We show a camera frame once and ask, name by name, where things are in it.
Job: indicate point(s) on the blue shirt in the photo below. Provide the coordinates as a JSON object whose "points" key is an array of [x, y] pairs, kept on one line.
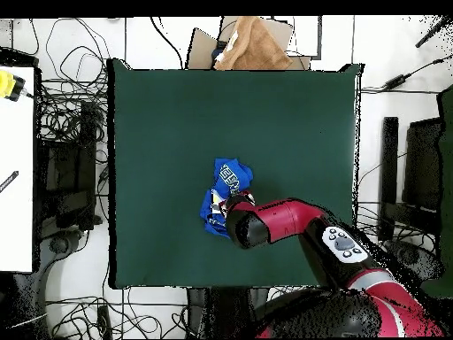
{"points": [[230, 173]]}

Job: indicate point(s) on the cardboard box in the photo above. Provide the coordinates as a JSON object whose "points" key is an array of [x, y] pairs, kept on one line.
{"points": [[201, 49]]}

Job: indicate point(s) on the dark green table cloth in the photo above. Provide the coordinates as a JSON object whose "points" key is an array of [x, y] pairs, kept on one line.
{"points": [[159, 106]]}

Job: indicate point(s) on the yellow and black tool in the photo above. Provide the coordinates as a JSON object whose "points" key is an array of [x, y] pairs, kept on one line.
{"points": [[7, 85]]}

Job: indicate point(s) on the black marker pen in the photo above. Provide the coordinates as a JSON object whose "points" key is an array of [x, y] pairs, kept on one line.
{"points": [[9, 181]]}

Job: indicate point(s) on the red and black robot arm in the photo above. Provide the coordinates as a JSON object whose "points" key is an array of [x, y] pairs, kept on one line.
{"points": [[293, 219]]}

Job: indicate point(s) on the black rod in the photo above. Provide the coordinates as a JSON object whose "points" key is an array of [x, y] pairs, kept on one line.
{"points": [[433, 32]]}

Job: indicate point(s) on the brown towel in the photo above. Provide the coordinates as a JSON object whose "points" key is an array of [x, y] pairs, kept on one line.
{"points": [[254, 49]]}

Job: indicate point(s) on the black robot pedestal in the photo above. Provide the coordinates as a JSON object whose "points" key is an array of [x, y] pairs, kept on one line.
{"points": [[219, 311]]}

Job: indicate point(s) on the black chair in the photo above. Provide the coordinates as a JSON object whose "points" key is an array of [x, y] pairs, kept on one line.
{"points": [[423, 163]]}

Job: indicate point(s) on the black metal frame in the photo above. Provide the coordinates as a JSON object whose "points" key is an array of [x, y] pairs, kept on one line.
{"points": [[86, 159]]}

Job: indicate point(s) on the white table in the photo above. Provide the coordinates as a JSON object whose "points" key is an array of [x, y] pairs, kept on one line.
{"points": [[16, 159]]}

